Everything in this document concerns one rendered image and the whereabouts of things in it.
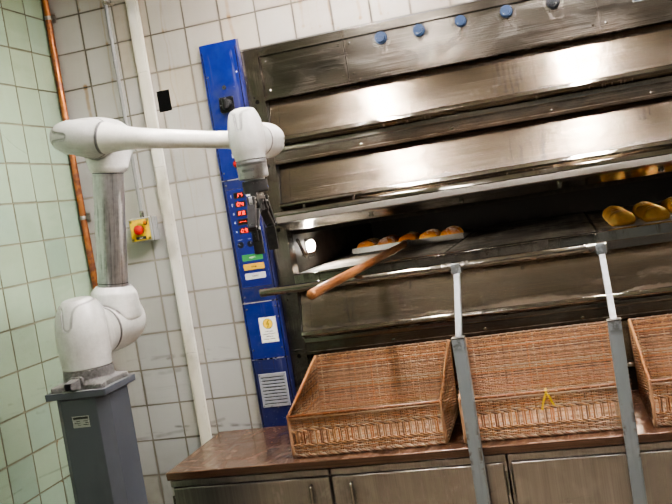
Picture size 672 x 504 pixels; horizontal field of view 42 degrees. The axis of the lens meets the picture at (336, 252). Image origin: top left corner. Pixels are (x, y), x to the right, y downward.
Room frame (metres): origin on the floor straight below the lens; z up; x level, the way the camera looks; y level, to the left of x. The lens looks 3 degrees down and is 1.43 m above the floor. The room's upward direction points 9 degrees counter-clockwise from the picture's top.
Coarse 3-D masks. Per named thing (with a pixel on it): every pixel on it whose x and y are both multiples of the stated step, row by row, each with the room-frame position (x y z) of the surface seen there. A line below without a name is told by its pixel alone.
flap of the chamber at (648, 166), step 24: (600, 168) 3.04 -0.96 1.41; (624, 168) 3.02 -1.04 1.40; (648, 168) 3.06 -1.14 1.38; (456, 192) 3.17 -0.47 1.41; (480, 192) 3.16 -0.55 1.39; (504, 192) 3.21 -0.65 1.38; (528, 192) 3.26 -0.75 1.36; (288, 216) 3.34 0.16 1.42; (312, 216) 3.31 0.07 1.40; (336, 216) 3.33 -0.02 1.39; (360, 216) 3.38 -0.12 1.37
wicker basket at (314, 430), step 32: (352, 352) 3.40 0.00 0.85; (384, 352) 3.37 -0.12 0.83; (416, 352) 3.34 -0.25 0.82; (448, 352) 3.23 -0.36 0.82; (320, 384) 3.41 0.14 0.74; (352, 384) 3.38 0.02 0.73; (384, 384) 3.34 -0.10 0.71; (416, 384) 3.31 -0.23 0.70; (448, 384) 3.12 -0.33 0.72; (288, 416) 2.99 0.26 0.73; (320, 416) 2.97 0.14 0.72; (352, 416) 2.94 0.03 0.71; (384, 416) 2.91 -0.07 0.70; (416, 416) 2.89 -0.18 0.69; (448, 416) 3.00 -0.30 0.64; (320, 448) 2.97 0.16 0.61; (352, 448) 2.95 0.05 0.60; (384, 448) 2.92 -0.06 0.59
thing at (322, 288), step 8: (392, 248) 3.76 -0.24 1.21; (400, 248) 3.92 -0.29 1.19; (376, 256) 3.40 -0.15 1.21; (384, 256) 3.52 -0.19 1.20; (360, 264) 3.11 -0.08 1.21; (368, 264) 3.20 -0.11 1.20; (344, 272) 2.87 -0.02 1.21; (352, 272) 2.93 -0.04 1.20; (360, 272) 3.08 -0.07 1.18; (328, 280) 2.66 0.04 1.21; (336, 280) 2.71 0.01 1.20; (344, 280) 2.81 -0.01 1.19; (312, 288) 2.48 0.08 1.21; (320, 288) 2.52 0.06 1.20; (328, 288) 2.60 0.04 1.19; (312, 296) 2.45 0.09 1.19
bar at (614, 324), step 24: (456, 264) 2.94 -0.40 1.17; (480, 264) 2.93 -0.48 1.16; (600, 264) 2.80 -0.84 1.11; (264, 288) 3.15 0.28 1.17; (288, 288) 3.11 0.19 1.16; (456, 288) 2.90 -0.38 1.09; (456, 312) 2.83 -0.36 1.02; (456, 336) 2.76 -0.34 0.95; (456, 360) 2.74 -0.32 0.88; (624, 360) 2.61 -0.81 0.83; (624, 384) 2.61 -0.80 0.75; (624, 408) 2.61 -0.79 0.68; (624, 432) 2.62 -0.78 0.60; (480, 456) 2.73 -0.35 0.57; (480, 480) 2.74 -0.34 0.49
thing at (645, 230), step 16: (656, 224) 3.14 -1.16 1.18; (544, 240) 3.24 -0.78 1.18; (560, 240) 3.23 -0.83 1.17; (576, 240) 3.21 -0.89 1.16; (592, 240) 3.20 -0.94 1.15; (608, 240) 3.18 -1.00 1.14; (432, 256) 3.35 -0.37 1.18; (448, 256) 3.33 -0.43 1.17; (464, 256) 3.32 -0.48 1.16; (480, 256) 3.30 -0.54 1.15; (320, 272) 3.47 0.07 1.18; (336, 272) 3.45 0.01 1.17; (368, 272) 3.42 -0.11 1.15
